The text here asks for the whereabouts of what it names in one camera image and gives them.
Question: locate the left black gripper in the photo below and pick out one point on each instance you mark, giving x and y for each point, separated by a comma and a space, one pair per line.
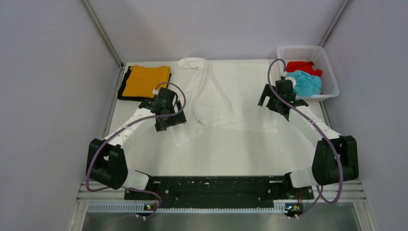
177, 119

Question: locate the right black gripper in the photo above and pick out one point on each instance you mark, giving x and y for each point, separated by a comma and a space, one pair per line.
268, 91

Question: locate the white t shirt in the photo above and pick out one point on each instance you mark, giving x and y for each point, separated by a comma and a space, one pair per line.
224, 94

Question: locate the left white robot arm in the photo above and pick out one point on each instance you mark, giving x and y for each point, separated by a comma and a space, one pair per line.
107, 157

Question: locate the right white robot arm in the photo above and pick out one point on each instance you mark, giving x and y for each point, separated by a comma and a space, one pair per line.
335, 156

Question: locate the red t shirt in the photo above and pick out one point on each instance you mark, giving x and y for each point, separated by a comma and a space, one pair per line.
308, 67

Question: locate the teal t shirt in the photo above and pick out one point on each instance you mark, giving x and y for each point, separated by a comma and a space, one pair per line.
307, 85

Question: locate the folded orange t shirt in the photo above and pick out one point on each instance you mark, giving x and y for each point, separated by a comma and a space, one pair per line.
145, 81

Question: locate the folded black t shirt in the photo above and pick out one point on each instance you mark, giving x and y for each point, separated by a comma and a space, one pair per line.
122, 92

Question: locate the white plastic basket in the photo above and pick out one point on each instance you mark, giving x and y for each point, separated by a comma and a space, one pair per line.
318, 56

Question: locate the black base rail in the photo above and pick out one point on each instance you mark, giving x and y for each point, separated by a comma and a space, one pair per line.
219, 192

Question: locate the white slotted cable duct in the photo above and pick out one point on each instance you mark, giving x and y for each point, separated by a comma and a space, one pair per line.
148, 208

